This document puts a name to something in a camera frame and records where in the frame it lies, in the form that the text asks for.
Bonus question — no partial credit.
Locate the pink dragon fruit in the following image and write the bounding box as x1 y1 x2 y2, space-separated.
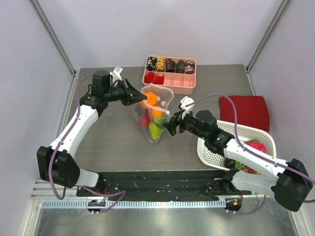
245 139 266 153

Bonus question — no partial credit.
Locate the pink divided organizer box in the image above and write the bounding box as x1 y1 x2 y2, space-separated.
142 56 197 95

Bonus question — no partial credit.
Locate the white perforated fruit basket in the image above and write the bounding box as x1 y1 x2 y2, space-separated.
196 119 277 176

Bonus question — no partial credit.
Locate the green pear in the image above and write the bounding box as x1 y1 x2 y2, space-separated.
149 122 164 141

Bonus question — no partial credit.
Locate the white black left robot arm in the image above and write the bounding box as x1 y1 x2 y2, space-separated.
36 67 147 196

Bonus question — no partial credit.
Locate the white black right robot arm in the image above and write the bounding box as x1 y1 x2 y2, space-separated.
164 110 314 212

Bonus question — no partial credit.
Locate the dark brown sock roll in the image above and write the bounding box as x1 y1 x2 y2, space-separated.
165 58 176 73

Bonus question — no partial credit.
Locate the black pink floral roll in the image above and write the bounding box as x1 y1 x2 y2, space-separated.
185 61 195 74

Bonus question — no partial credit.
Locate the folded red cloth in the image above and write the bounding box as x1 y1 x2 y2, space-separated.
219 95 270 133

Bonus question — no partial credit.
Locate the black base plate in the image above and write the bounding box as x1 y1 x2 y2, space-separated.
76 169 252 202

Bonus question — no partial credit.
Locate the red item compartment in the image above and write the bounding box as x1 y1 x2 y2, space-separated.
154 75 164 85
144 72 155 84

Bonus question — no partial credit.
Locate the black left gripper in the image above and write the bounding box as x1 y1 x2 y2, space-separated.
104 77 147 106

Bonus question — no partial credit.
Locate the yellow black patterned roll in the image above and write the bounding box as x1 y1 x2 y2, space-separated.
156 57 166 72

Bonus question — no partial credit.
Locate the red item left compartment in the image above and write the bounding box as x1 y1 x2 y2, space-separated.
144 72 155 84

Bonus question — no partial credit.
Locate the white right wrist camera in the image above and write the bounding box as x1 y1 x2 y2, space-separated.
179 96 194 119

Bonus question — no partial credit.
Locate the orange green mango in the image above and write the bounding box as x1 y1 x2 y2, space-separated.
151 106 166 126

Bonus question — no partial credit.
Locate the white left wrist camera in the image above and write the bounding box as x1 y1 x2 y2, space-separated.
112 67 123 81

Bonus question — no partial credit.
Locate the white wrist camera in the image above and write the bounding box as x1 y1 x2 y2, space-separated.
179 96 194 119
112 67 123 81

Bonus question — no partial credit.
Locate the clear polka dot zip bag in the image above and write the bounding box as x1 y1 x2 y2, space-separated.
132 84 174 144

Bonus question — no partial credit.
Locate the purple grape bunch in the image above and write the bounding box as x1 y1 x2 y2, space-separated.
240 166 261 175

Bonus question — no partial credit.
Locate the black floral sock roll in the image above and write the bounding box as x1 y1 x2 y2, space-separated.
146 57 157 71

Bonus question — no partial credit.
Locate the orange tangerine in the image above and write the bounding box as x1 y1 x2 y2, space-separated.
140 92 158 109

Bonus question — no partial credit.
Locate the white slotted cable duct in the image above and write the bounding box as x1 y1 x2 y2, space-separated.
41 199 226 209

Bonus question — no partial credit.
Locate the black dotted sock roll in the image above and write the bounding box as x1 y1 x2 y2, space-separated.
175 59 185 74

